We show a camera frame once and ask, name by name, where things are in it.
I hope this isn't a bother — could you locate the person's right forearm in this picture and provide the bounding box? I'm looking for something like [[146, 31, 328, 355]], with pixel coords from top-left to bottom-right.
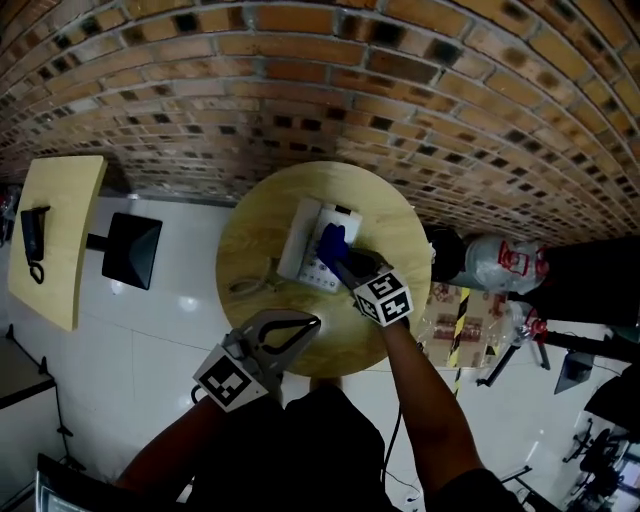
[[382, 319, 479, 496]]

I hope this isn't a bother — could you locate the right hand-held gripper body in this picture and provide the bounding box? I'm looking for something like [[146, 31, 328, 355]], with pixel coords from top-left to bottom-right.
[[349, 264, 415, 329]]

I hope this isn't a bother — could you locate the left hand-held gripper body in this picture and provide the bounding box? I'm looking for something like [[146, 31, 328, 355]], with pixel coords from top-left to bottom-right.
[[192, 327, 287, 414]]

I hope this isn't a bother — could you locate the black desk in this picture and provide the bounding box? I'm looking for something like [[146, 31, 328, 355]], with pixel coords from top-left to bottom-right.
[[529, 233, 640, 326]]

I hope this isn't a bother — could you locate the square wooden side table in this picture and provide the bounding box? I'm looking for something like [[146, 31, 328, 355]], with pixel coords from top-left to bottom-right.
[[7, 154, 109, 333]]

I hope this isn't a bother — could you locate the grey monitor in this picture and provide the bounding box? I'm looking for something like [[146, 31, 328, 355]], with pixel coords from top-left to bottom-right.
[[553, 349, 596, 396]]

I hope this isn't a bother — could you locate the black metal stand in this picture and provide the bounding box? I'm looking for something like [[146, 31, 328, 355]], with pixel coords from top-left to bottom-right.
[[474, 319, 554, 390]]

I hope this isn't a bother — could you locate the black tripod stand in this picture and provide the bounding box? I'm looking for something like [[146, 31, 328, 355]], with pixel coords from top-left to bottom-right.
[[5, 323, 89, 471]]

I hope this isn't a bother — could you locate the black office chair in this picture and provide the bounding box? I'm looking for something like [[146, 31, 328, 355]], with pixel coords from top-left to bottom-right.
[[562, 417, 634, 489]]

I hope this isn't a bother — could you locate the yellow black hazard tape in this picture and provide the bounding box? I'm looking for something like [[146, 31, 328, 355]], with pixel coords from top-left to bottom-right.
[[447, 287, 472, 396]]

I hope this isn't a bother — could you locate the person's black shirt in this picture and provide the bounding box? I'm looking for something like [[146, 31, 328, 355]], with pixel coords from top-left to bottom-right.
[[174, 384, 531, 512]]

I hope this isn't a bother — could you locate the black laptop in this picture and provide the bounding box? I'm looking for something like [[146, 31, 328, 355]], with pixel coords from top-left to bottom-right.
[[34, 452, 126, 512]]

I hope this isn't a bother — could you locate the large red-printed plastic bag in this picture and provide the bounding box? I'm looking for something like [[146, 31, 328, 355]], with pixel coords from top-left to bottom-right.
[[464, 234, 549, 295]]

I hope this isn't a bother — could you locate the black cable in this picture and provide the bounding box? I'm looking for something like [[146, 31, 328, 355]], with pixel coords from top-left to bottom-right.
[[379, 399, 426, 501]]

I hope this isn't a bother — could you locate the blue cloth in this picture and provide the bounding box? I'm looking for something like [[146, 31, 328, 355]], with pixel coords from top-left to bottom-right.
[[315, 223, 351, 274]]

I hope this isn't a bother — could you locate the grey desk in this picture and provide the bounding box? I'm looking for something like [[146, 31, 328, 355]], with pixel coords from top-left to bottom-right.
[[0, 335, 57, 411]]

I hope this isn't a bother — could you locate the small red-printed plastic bag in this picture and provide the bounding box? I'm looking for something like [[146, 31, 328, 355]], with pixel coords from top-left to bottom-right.
[[507, 299, 549, 346]]

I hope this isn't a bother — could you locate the black waste bin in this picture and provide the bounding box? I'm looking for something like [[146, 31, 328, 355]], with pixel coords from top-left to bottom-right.
[[429, 227, 469, 286]]

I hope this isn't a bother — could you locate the white box with screws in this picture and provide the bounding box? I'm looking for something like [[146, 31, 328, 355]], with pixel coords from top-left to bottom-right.
[[276, 197, 364, 295]]

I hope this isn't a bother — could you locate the person's left forearm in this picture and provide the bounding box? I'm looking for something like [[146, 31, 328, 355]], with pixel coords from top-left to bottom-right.
[[113, 392, 226, 494]]

